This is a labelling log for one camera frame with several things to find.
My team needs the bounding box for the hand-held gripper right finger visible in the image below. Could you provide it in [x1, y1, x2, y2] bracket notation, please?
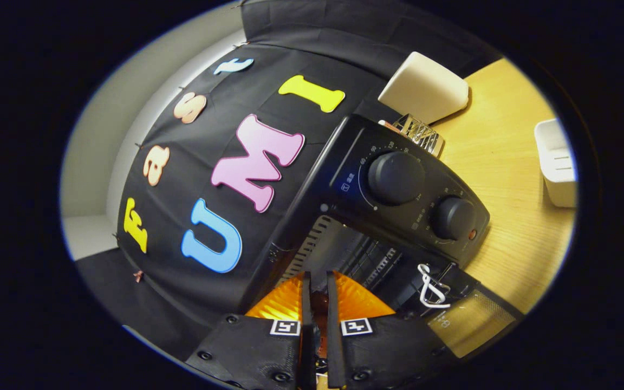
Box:
[326, 269, 460, 390]

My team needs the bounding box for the black toaster oven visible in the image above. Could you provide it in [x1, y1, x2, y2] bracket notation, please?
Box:
[242, 113, 525, 361]

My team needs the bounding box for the black backdrop cloth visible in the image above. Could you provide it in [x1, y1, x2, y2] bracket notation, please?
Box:
[74, 0, 503, 361]

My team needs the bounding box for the white pop-up toaster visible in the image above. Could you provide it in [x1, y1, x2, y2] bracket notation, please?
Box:
[378, 51, 470, 126]

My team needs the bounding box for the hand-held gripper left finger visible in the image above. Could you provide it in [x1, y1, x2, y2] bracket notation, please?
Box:
[185, 271, 319, 390]

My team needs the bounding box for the small white rectangular tray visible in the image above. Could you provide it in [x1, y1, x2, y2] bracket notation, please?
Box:
[534, 118, 579, 209]

